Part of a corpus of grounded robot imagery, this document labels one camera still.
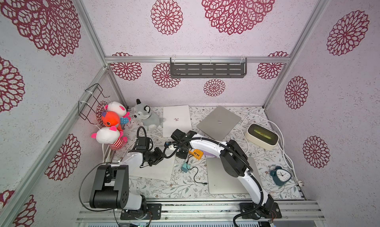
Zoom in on black charger cable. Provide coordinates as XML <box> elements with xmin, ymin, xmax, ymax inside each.
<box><xmin>185</xmin><ymin>154</ymin><xmax>209</xmax><ymax>186</ymax></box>

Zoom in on teal charger plug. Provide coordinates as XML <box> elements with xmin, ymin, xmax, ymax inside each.
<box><xmin>181</xmin><ymin>163</ymin><xmax>192</xmax><ymax>173</ymax></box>

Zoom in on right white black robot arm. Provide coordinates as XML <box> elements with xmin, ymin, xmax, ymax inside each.
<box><xmin>163</xmin><ymin>129</ymin><xmax>276</xmax><ymax>227</ymax></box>

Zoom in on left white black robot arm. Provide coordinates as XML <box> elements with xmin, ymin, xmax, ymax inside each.
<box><xmin>78</xmin><ymin>140</ymin><xmax>164</xmax><ymax>221</ymax></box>

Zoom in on white laptop front left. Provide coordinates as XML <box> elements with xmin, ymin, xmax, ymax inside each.
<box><xmin>130</xmin><ymin>156</ymin><xmax>175</xmax><ymax>181</ymax></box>

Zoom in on white laptop with red logo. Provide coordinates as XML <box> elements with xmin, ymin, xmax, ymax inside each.
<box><xmin>163</xmin><ymin>105</ymin><xmax>192</xmax><ymax>138</ymax></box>

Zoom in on silver laptop rear right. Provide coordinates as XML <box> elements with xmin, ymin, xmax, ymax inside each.
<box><xmin>197</xmin><ymin>106</ymin><xmax>241</xmax><ymax>141</ymax></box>

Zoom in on silver apple laptop front right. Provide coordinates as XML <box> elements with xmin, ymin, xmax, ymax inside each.
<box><xmin>206</xmin><ymin>158</ymin><xmax>248</xmax><ymax>194</ymax></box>

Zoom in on orange power strip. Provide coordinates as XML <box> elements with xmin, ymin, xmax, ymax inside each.
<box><xmin>189</xmin><ymin>149</ymin><xmax>204</xmax><ymax>160</ymax></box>

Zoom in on purple power strip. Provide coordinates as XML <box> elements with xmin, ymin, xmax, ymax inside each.
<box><xmin>203</xmin><ymin>150</ymin><xmax>220</xmax><ymax>158</ymax></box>

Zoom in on grey husky plush toy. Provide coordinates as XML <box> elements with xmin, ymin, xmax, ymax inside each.
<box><xmin>133</xmin><ymin>99</ymin><xmax>165</xmax><ymax>133</ymax></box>

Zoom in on white plush striped legs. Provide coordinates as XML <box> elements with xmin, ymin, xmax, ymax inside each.
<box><xmin>91</xmin><ymin>126</ymin><xmax>128</xmax><ymax>150</ymax></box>

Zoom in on white pink plush upper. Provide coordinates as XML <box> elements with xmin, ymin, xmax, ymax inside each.
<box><xmin>105</xmin><ymin>101</ymin><xmax>130</xmax><ymax>118</ymax></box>

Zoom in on cream box with green display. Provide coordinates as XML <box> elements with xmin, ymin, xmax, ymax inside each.
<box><xmin>244</xmin><ymin>124</ymin><xmax>279</xmax><ymax>150</ymax></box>

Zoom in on teal alarm clock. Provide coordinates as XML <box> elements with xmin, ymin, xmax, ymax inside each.
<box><xmin>270</xmin><ymin>166</ymin><xmax>292</xmax><ymax>186</ymax></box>

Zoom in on grey metal wall shelf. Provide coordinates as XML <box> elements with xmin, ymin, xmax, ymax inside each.
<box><xmin>169</xmin><ymin>57</ymin><xmax>247</xmax><ymax>78</ymax></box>

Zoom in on black wire wall basket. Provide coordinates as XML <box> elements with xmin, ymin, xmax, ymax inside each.
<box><xmin>77</xmin><ymin>83</ymin><xmax>109</xmax><ymax>127</ymax></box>

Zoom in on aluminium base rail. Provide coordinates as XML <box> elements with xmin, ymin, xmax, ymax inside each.
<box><xmin>73</xmin><ymin>199</ymin><xmax>327</xmax><ymax>227</ymax></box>

